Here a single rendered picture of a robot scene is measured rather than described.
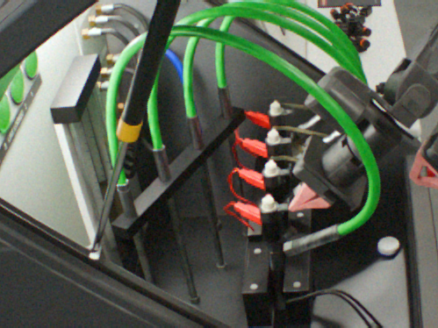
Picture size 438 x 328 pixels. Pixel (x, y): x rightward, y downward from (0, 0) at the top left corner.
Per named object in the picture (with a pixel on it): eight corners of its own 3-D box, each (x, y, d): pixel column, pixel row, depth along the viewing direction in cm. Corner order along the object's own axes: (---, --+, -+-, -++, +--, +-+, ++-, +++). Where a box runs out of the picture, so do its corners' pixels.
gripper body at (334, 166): (305, 139, 110) (339, 109, 106) (359, 185, 112) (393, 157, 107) (293, 167, 105) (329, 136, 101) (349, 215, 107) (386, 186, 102)
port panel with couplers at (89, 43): (129, 169, 136) (89, 5, 118) (110, 170, 136) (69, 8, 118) (142, 124, 146) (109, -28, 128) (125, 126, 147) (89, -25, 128)
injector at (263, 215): (303, 311, 125) (293, 210, 113) (272, 313, 126) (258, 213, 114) (304, 299, 128) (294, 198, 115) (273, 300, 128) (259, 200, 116)
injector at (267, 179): (305, 276, 132) (295, 175, 119) (275, 278, 132) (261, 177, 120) (305, 265, 134) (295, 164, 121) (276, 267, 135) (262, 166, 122)
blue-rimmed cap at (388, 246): (399, 256, 140) (399, 250, 140) (378, 257, 141) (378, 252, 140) (398, 241, 144) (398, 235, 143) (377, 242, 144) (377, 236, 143)
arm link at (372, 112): (404, 149, 98) (409, 124, 103) (365, 113, 97) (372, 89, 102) (369, 178, 103) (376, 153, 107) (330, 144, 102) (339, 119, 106)
